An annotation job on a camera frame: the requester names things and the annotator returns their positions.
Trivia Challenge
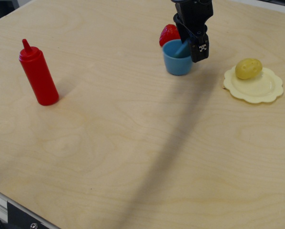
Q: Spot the cream scalloped plate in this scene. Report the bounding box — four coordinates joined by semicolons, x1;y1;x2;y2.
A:
223;67;284;104

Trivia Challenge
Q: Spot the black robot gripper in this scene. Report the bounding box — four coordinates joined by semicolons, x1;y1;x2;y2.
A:
173;0;214;63

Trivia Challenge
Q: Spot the green toy cucumber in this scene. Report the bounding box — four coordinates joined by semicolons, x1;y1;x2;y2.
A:
173;42;189;58

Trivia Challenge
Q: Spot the yellow toy potato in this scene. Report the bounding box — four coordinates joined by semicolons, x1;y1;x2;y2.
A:
235;58;263;80

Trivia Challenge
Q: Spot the red toy strawberry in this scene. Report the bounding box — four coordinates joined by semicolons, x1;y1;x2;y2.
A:
159;24;180;47

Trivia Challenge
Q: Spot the blue plastic cup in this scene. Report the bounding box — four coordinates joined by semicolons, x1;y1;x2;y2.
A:
162;39;193;76

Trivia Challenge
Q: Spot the red squeeze bottle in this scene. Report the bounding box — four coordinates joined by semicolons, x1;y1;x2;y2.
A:
19;39;59;106

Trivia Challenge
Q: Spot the black corner bracket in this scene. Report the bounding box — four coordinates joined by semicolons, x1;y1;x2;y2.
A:
7;201;51;229

